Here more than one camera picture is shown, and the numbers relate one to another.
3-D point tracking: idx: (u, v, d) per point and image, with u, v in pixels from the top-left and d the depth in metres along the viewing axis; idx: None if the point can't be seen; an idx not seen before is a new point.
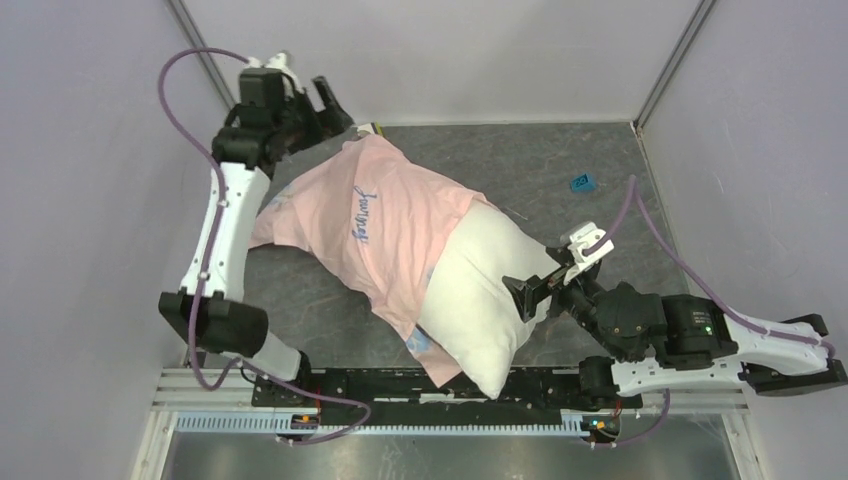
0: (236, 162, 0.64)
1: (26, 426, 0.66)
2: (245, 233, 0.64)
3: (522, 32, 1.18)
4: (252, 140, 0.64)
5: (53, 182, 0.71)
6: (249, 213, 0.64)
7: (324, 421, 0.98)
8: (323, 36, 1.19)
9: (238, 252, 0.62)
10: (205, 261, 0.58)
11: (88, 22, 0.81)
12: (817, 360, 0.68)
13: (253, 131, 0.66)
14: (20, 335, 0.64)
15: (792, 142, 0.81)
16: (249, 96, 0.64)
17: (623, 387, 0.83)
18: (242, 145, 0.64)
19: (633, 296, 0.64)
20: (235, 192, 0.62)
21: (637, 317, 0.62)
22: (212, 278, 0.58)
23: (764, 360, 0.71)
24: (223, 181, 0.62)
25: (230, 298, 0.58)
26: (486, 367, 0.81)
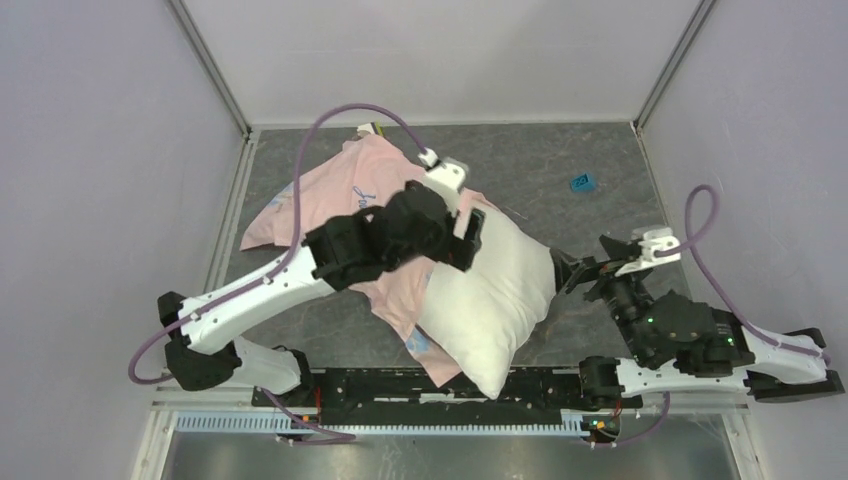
0: (319, 261, 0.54)
1: (26, 425, 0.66)
2: (263, 313, 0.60)
3: (522, 31, 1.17)
4: (346, 256, 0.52)
5: (52, 180, 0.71)
6: (282, 301, 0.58)
7: (324, 421, 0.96)
8: (323, 36, 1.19)
9: (238, 321, 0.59)
10: (203, 307, 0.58)
11: (88, 21, 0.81)
12: (817, 370, 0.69)
13: (361, 247, 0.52)
14: (20, 335, 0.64)
15: (792, 141, 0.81)
16: (390, 220, 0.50)
17: (628, 388, 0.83)
18: (336, 253, 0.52)
19: (687, 302, 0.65)
20: (283, 281, 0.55)
21: (695, 323, 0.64)
22: (193, 326, 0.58)
23: (767, 368, 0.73)
24: (283, 264, 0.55)
25: (193, 349, 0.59)
26: (485, 368, 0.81)
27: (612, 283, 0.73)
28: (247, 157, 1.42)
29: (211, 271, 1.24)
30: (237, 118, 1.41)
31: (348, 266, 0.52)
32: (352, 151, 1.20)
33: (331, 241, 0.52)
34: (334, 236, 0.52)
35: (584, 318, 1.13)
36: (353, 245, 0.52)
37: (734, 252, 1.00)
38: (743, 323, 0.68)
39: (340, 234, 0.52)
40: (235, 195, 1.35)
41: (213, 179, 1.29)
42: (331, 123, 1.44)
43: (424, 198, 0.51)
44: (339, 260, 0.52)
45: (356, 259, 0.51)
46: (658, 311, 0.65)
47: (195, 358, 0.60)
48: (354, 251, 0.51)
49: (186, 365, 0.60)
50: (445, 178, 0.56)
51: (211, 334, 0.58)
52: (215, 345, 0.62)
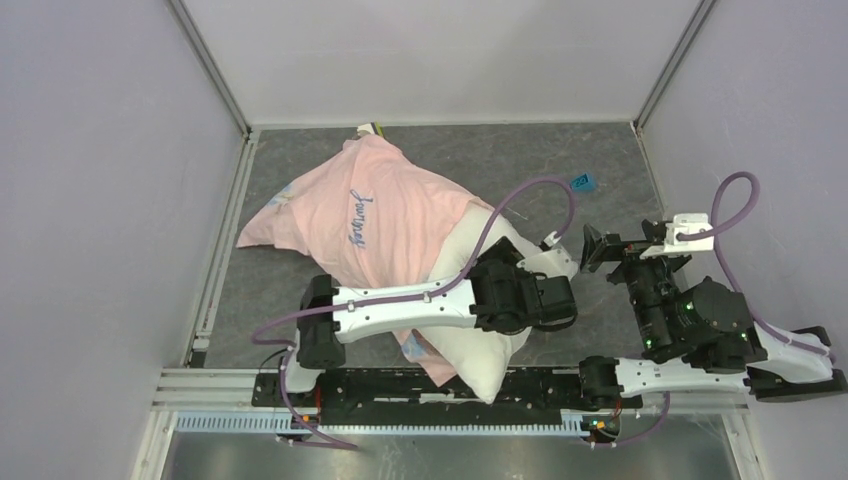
0: (475, 299, 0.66)
1: (25, 423, 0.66)
2: (403, 325, 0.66)
3: (522, 31, 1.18)
4: (506, 301, 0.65)
5: (54, 180, 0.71)
6: (426, 321, 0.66)
7: (325, 421, 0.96)
8: (324, 37, 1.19)
9: (382, 325, 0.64)
10: (360, 302, 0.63)
11: (89, 22, 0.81)
12: (823, 369, 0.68)
13: (513, 298, 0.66)
14: (19, 334, 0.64)
15: (791, 141, 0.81)
16: (550, 293, 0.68)
17: (627, 387, 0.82)
18: (495, 296, 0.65)
19: (725, 292, 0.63)
20: (442, 304, 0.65)
21: (732, 313, 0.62)
22: (346, 316, 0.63)
23: (774, 366, 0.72)
24: (448, 289, 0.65)
25: (337, 337, 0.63)
26: (483, 373, 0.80)
27: (640, 264, 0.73)
28: (247, 158, 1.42)
29: (211, 271, 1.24)
30: (237, 118, 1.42)
31: (502, 311, 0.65)
32: (350, 153, 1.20)
33: (493, 285, 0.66)
34: (495, 281, 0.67)
35: (584, 318, 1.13)
36: (509, 295, 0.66)
37: (734, 252, 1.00)
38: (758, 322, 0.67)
39: (501, 283, 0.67)
40: (236, 195, 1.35)
41: (213, 179, 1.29)
42: (331, 124, 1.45)
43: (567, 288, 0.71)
44: (497, 303, 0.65)
45: (511, 307, 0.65)
46: (695, 296, 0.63)
47: (332, 346, 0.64)
48: (509, 301, 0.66)
49: (320, 351, 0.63)
50: (558, 260, 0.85)
51: (357, 330, 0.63)
52: (345, 342, 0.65)
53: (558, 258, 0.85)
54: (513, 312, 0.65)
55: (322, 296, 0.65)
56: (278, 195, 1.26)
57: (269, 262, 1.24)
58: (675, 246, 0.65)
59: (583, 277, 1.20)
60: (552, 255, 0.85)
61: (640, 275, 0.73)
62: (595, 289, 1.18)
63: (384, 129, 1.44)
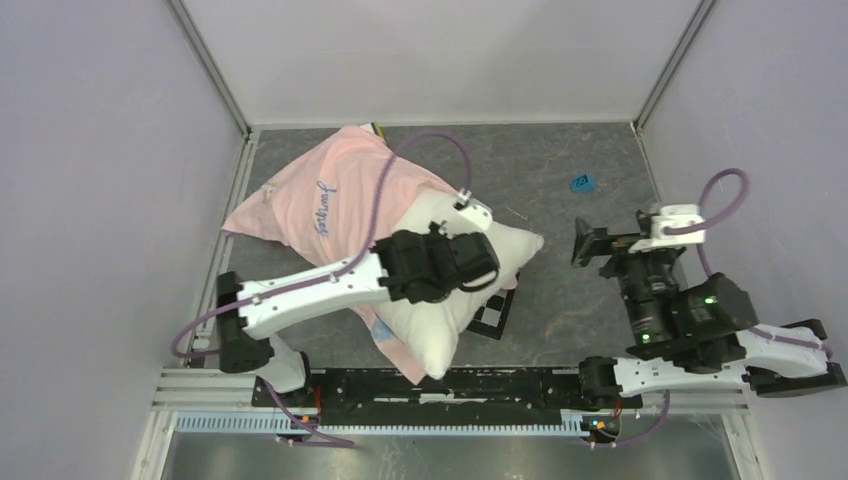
0: (382, 273, 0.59)
1: (26, 423, 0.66)
2: (321, 309, 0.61)
3: (522, 31, 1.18)
4: (416, 269, 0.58)
5: (54, 182, 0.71)
6: (341, 302, 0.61)
7: (324, 421, 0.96)
8: (323, 37, 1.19)
9: (295, 314, 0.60)
10: (265, 293, 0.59)
11: (88, 23, 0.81)
12: (817, 363, 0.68)
13: (424, 263, 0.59)
14: (20, 336, 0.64)
15: (791, 141, 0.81)
16: (464, 251, 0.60)
17: (625, 387, 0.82)
18: (404, 265, 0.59)
19: (738, 291, 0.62)
20: (349, 282, 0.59)
21: (747, 312, 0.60)
22: (252, 310, 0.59)
23: (765, 363, 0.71)
24: (353, 265, 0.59)
25: (246, 332, 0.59)
26: (432, 349, 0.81)
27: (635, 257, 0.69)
28: (247, 158, 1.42)
29: (211, 271, 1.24)
30: (237, 118, 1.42)
31: (411, 278, 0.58)
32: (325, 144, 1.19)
33: (400, 255, 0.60)
34: (402, 250, 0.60)
35: (584, 318, 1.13)
36: (420, 261, 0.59)
37: (735, 254, 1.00)
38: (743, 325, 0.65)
39: (410, 251, 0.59)
40: (236, 196, 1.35)
41: (213, 180, 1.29)
42: (331, 124, 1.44)
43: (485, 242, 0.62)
44: (406, 272, 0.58)
45: (423, 273, 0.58)
46: (718, 290, 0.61)
47: (246, 342, 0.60)
48: (421, 267, 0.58)
49: (235, 348, 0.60)
50: (476, 216, 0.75)
51: (267, 322, 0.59)
52: (261, 335, 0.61)
53: (477, 216, 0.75)
54: (427, 278, 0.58)
55: (226, 293, 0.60)
56: (265, 184, 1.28)
57: (270, 262, 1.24)
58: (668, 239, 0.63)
59: (583, 276, 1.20)
60: (468, 212, 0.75)
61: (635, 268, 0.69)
62: (596, 289, 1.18)
63: (384, 129, 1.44)
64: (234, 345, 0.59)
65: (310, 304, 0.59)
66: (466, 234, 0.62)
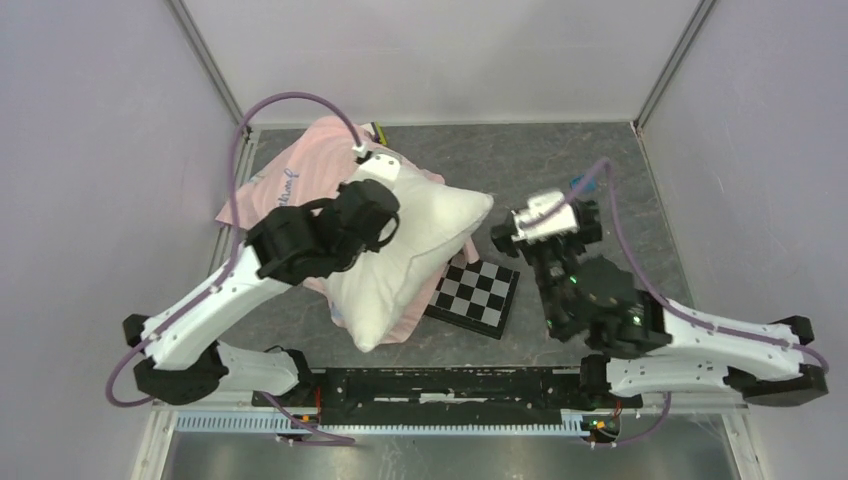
0: (259, 263, 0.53)
1: (25, 423, 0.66)
2: (224, 323, 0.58)
3: (522, 31, 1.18)
4: (287, 248, 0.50)
5: (54, 182, 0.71)
6: (238, 307, 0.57)
7: (325, 421, 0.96)
8: (322, 37, 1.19)
9: (199, 337, 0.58)
10: (162, 327, 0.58)
11: (88, 23, 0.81)
12: (783, 363, 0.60)
13: (302, 235, 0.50)
14: (20, 336, 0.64)
15: (791, 141, 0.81)
16: (341, 205, 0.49)
17: (614, 386, 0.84)
18: (282, 243, 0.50)
19: (616, 270, 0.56)
20: (230, 285, 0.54)
21: (617, 288, 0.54)
22: (155, 347, 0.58)
23: (727, 360, 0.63)
24: (227, 270, 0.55)
25: (158, 368, 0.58)
26: (367, 319, 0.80)
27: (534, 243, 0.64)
28: (247, 158, 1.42)
29: (212, 271, 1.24)
30: (237, 118, 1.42)
31: (293, 258, 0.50)
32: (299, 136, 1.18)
33: (275, 234, 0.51)
34: (276, 228, 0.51)
35: None
36: (300, 233, 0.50)
37: (736, 253, 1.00)
38: (664, 305, 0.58)
39: (284, 227, 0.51)
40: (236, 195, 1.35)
41: (213, 180, 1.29)
42: None
43: (366, 182, 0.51)
44: (282, 252, 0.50)
45: (304, 247, 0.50)
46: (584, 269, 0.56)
47: (168, 375, 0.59)
48: (302, 240, 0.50)
49: (162, 386, 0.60)
50: (378, 166, 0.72)
51: (171, 354, 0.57)
52: (185, 363, 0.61)
53: (379, 165, 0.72)
54: (308, 250, 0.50)
55: (133, 336, 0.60)
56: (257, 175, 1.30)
57: None
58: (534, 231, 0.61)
59: None
60: (370, 163, 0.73)
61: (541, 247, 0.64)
62: None
63: (384, 129, 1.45)
64: (155, 383, 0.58)
65: (200, 321, 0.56)
66: (344, 187, 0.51)
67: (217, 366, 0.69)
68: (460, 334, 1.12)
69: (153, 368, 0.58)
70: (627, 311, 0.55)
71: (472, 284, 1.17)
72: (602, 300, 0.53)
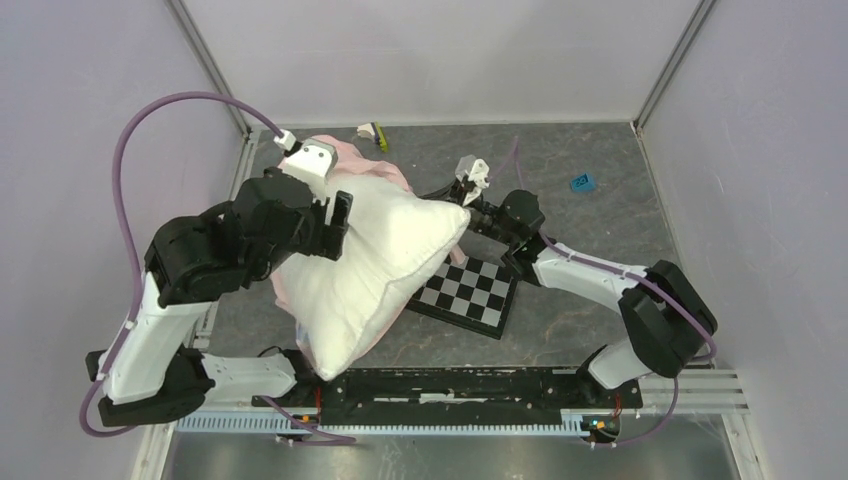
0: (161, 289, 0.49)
1: (25, 420, 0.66)
2: (163, 350, 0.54)
3: (520, 32, 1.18)
4: (181, 266, 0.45)
5: (54, 183, 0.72)
6: (168, 334, 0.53)
7: (325, 421, 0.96)
8: (322, 37, 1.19)
9: (145, 368, 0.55)
10: (105, 365, 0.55)
11: (88, 24, 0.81)
12: (614, 287, 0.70)
13: (195, 253, 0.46)
14: (16, 338, 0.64)
15: (790, 141, 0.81)
16: (240, 209, 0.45)
17: (593, 364, 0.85)
18: (172, 260, 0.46)
19: (527, 200, 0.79)
20: (143, 317, 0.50)
21: (523, 211, 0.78)
22: (107, 385, 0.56)
23: (578, 285, 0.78)
24: (137, 305, 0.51)
25: (120, 404, 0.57)
26: (329, 348, 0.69)
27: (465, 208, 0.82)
28: (247, 158, 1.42)
29: None
30: (237, 118, 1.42)
31: (188, 274, 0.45)
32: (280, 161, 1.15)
33: (169, 248, 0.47)
34: (170, 243, 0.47)
35: (584, 318, 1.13)
36: (194, 247, 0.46)
37: (735, 253, 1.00)
38: (550, 244, 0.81)
39: (175, 241, 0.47)
40: (236, 196, 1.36)
41: (213, 180, 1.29)
42: (331, 124, 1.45)
43: (265, 180, 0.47)
44: (175, 270, 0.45)
45: (199, 262, 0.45)
46: (509, 200, 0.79)
47: (133, 406, 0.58)
48: (198, 255, 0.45)
49: (133, 416, 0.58)
50: (306, 160, 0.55)
51: (122, 389, 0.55)
52: (147, 391, 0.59)
53: (304, 157, 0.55)
54: (203, 264, 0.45)
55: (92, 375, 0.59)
56: None
57: None
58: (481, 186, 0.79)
59: None
60: (296, 156, 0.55)
61: (471, 212, 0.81)
62: None
63: (384, 129, 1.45)
64: (120, 418, 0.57)
65: (132, 357, 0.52)
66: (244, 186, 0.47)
67: (201, 380, 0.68)
68: (460, 333, 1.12)
69: (112, 405, 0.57)
70: (530, 235, 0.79)
71: (472, 284, 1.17)
72: (515, 215, 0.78)
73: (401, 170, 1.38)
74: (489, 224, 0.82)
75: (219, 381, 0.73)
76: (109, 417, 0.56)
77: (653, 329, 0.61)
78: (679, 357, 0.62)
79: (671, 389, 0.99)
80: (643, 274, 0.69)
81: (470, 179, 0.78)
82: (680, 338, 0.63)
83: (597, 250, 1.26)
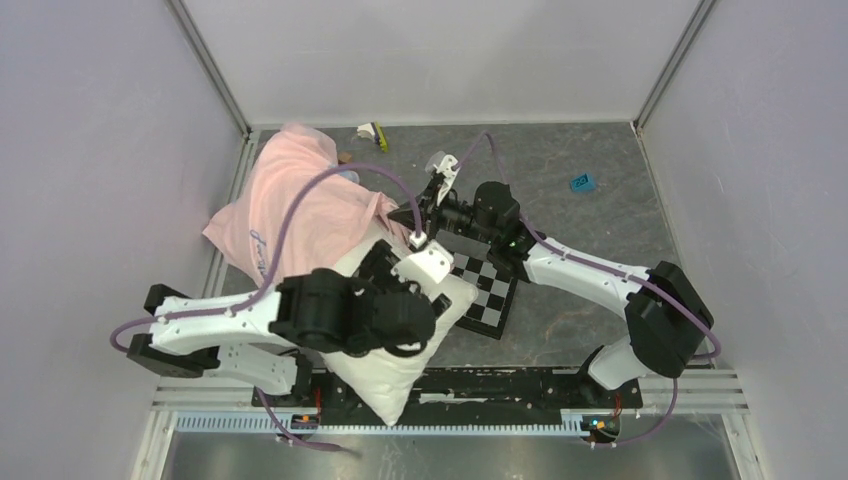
0: (278, 314, 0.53)
1: (25, 419, 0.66)
2: (223, 338, 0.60)
3: (521, 31, 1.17)
4: (309, 320, 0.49)
5: (54, 183, 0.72)
6: (242, 335, 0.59)
7: (324, 421, 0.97)
8: (321, 37, 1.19)
9: (197, 340, 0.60)
10: (172, 314, 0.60)
11: (88, 24, 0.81)
12: (615, 289, 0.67)
13: (326, 317, 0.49)
14: (16, 338, 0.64)
15: (791, 140, 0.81)
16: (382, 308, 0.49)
17: (593, 367, 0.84)
18: (306, 314, 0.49)
19: (498, 190, 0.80)
20: (246, 318, 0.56)
21: (495, 201, 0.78)
22: (157, 329, 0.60)
23: (573, 285, 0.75)
24: (249, 301, 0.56)
25: (151, 348, 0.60)
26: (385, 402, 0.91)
27: (440, 205, 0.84)
28: (248, 158, 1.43)
29: (211, 271, 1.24)
30: (237, 118, 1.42)
31: (307, 331, 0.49)
32: (271, 147, 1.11)
33: (307, 299, 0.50)
34: (310, 293, 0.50)
35: (584, 318, 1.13)
36: (326, 311, 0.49)
37: (735, 253, 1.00)
38: (535, 237, 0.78)
39: (319, 296, 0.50)
40: (236, 196, 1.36)
41: (213, 180, 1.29)
42: (331, 124, 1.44)
43: (422, 304, 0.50)
44: (304, 322, 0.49)
45: (323, 329, 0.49)
46: (481, 192, 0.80)
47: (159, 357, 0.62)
48: (325, 321, 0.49)
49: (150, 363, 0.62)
50: (428, 263, 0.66)
51: (167, 344, 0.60)
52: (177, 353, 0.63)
53: (428, 260, 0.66)
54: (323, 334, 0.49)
55: (152, 304, 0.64)
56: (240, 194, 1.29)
57: None
58: (451, 177, 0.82)
59: None
60: (422, 256, 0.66)
61: (448, 210, 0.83)
62: None
63: (384, 129, 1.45)
64: (140, 359, 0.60)
65: (202, 333, 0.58)
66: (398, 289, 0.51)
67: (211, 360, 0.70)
68: (460, 333, 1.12)
69: (147, 347, 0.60)
70: (506, 224, 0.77)
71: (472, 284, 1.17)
72: (487, 205, 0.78)
73: (401, 170, 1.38)
74: (467, 222, 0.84)
75: (226, 361, 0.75)
76: (137, 353, 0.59)
77: (655, 333, 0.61)
78: (681, 360, 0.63)
79: (671, 389, 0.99)
80: (646, 277, 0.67)
81: (439, 171, 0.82)
82: (680, 337, 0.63)
83: (597, 250, 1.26)
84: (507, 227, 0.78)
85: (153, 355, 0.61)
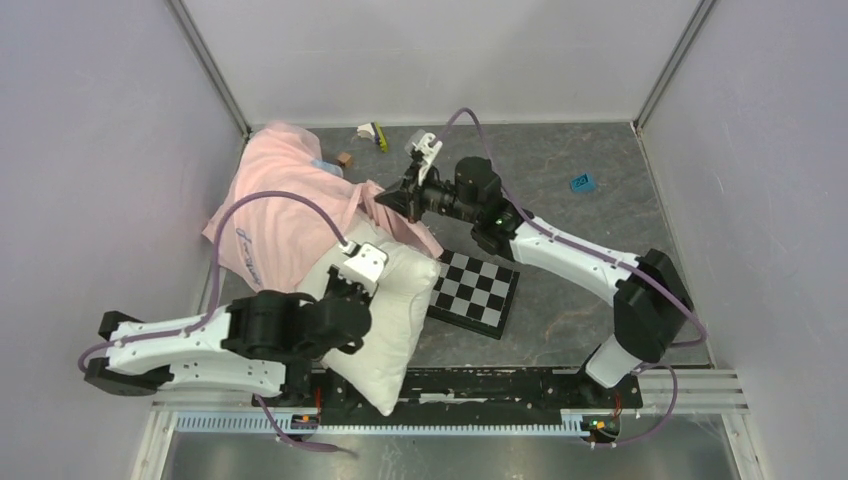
0: (228, 334, 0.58)
1: (26, 417, 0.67)
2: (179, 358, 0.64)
3: (520, 31, 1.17)
4: (253, 337, 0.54)
5: (53, 182, 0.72)
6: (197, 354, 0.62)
7: (324, 421, 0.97)
8: (321, 37, 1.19)
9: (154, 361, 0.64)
10: (127, 338, 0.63)
11: (87, 24, 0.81)
12: (605, 275, 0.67)
13: (269, 332, 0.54)
14: (18, 338, 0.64)
15: (790, 140, 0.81)
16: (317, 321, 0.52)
17: (590, 364, 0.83)
18: (253, 330, 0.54)
19: (477, 161, 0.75)
20: (198, 338, 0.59)
21: (474, 174, 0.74)
22: (115, 352, 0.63)
23: (561, 268, 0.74)
24: (201, 323, 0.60)
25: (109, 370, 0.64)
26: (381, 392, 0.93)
27: (423, 185, 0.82)
28: None
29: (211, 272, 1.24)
30: (237, 118, 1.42)
31: (257, 347, 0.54)
32: (256, 146, 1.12)
33: (254, 316, 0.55)
34: (257, 312, 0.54)
35: (584, 318, 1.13)
36: (269, 328, 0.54)
37: (735, 253, 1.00)
38: (522, 216, 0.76)
39: (265, 314, 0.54)
40: None
41: (213, 181, 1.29)
42: (331, 124, 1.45)
43: (351, 305, 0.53)
44: (252, 338, 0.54)
45: (266, 343, 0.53)
46: (461, 162, 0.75)
47: (119, 378, 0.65)
48: (267, 336, 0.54)
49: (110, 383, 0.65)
50: (363, 265, 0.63)
51: (124, 365, 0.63)
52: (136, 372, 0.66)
53: (361, 262, 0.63)
54: (269, 348, 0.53)
55: (105, 330, 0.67)
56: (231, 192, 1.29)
57: None
58: (430, 153, 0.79)
59: None
60: (356, 260, 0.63)
61: (430, 189, 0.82)
62: None
63: (384, 129, 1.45)
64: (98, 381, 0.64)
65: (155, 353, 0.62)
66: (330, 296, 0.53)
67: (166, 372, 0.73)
68: (460, 333, 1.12)
69: (104, 369, 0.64)
70: (486, 199, 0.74)
71: (472, 284, 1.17)
72: (467, 180, 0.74)
73: (401, 170, 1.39)
74: (451, 201, 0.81)
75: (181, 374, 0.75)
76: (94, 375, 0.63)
77: (644, 322, 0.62)
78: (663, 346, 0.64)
79: (671, 389, 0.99)
80: (635, 265, 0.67)
81: (417, 150, 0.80)
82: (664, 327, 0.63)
83: None
84: (489, 203, 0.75)
85: (113, 375, 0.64)
